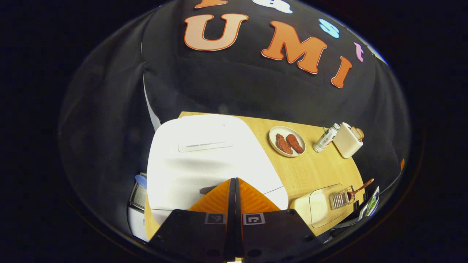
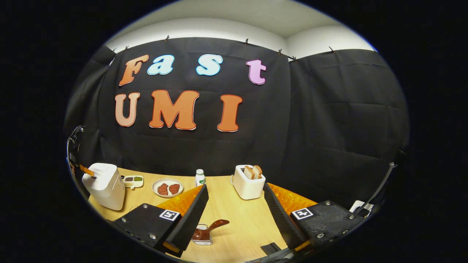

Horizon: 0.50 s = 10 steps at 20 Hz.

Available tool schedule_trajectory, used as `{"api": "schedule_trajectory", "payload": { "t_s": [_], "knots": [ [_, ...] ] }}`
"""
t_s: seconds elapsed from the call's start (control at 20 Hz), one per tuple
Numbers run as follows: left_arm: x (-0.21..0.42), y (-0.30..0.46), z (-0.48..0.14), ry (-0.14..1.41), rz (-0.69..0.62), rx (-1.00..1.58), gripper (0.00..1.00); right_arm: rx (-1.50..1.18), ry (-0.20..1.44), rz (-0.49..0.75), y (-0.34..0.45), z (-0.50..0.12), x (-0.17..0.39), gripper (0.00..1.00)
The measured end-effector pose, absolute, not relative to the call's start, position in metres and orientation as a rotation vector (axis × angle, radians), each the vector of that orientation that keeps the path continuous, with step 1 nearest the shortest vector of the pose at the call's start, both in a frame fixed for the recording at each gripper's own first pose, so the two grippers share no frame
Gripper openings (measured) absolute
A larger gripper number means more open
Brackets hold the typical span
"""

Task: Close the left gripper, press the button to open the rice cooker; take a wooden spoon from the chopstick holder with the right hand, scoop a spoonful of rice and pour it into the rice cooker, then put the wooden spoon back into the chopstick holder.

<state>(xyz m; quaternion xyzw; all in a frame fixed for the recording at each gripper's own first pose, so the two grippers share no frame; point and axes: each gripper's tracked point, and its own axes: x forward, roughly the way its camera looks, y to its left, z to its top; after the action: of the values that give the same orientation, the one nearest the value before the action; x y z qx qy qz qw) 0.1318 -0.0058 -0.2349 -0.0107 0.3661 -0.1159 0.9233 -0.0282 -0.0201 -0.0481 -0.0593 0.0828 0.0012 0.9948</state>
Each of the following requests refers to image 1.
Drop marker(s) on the red meat piece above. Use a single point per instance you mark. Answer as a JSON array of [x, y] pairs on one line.
[[295, 143], [283, 144]]

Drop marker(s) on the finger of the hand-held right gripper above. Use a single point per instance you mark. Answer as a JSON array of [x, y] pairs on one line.
[[402, 164]]

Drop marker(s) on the silver chopstick holder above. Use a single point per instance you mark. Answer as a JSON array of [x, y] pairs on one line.
[[339, 199]]

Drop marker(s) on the brown wooden spoon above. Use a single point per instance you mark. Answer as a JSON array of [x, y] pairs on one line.
[[360, 188]]

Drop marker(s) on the white plastic basket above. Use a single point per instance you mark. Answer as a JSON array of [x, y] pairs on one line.
[[138, 204]]

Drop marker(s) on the black backdrop cloth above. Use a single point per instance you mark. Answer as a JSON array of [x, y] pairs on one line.
[[237, 84]]

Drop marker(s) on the printed paper sheet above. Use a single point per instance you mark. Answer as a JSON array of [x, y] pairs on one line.
[[371, 202]]

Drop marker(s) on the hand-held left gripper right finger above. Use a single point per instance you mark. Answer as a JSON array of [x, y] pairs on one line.
[[270, 233]]

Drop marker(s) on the white drink bottle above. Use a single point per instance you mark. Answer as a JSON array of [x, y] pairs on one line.
[[325, 138]]

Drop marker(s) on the toasted bread slice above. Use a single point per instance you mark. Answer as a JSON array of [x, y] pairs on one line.
[[355, 130], [360, 135]]

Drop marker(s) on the white round plate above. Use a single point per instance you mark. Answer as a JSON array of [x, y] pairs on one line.
[[278, 130]]

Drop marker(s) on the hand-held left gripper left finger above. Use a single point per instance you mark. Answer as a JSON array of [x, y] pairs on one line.
[[204, 233]]

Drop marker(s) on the white rice cooker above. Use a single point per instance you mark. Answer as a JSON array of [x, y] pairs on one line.
[[204, 160]]

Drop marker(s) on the white toaster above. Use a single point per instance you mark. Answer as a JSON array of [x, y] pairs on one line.
[[345, 142]]

